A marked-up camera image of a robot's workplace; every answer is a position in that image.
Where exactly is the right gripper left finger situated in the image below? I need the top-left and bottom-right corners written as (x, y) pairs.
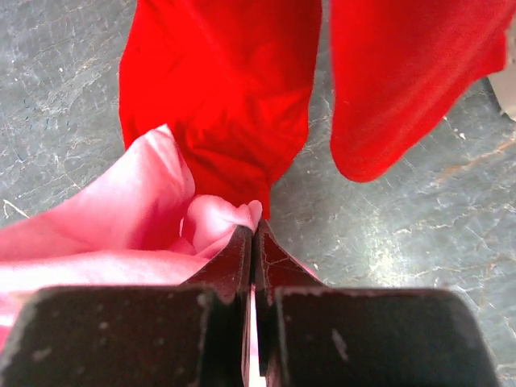
top-left (1, 227), bottom-right (252, 386)

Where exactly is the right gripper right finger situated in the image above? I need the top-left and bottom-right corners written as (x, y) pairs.
top-left (253, 221), bottom-right (498, 386)

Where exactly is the pink t shirt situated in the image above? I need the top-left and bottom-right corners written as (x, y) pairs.
top-left (1, 126), bottom-right (263, 338)

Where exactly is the red t shirt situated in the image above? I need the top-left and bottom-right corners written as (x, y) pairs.
top-left (119, 1), bottom-right (515, 212)

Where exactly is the cream laundry basket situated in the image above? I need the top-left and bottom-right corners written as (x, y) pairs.
top-left (488, 37), bottom-right (516, 121)

